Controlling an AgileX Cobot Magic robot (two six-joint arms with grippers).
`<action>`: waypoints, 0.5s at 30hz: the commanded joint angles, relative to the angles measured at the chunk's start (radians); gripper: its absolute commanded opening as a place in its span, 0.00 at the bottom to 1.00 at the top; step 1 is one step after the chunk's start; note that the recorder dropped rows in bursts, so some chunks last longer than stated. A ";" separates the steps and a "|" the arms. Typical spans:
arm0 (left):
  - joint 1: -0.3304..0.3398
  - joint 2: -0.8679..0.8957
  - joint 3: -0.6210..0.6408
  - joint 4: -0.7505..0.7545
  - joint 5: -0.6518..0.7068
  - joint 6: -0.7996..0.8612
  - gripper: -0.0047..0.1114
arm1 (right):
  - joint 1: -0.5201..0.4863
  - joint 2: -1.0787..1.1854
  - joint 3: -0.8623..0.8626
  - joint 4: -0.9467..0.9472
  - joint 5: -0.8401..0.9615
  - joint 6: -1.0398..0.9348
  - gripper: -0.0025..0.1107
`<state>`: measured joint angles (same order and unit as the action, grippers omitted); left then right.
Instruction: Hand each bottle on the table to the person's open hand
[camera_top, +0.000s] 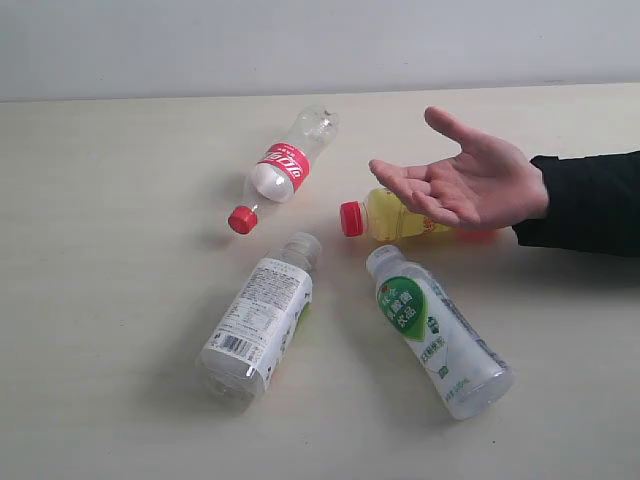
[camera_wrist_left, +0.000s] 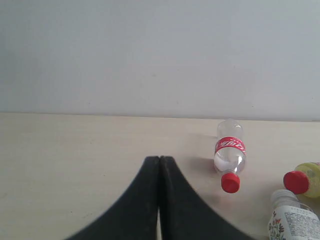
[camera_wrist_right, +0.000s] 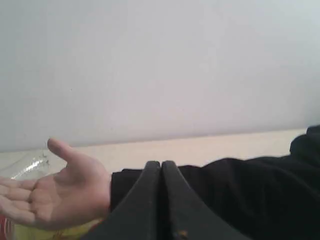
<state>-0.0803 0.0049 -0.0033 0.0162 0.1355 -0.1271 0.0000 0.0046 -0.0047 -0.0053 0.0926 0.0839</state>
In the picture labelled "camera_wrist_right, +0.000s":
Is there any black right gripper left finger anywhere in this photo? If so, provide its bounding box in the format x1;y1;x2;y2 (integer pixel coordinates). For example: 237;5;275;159
82;161;160;240

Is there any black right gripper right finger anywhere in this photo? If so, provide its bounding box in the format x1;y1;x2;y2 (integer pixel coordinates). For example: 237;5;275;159
162;161;248;240

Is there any yellow drink bottle red cap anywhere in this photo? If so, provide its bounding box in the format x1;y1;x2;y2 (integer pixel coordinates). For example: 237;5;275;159
0;215;101;240

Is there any black sleeved forearm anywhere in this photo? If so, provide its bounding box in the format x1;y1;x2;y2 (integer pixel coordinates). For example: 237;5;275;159
109;124;320;240

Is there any clear cola bottle red label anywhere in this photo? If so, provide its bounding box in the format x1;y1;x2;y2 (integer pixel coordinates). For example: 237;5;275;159
0;149;66;180

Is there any person's open hand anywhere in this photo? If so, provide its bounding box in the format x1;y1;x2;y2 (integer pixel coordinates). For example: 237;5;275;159
0;138;112;230

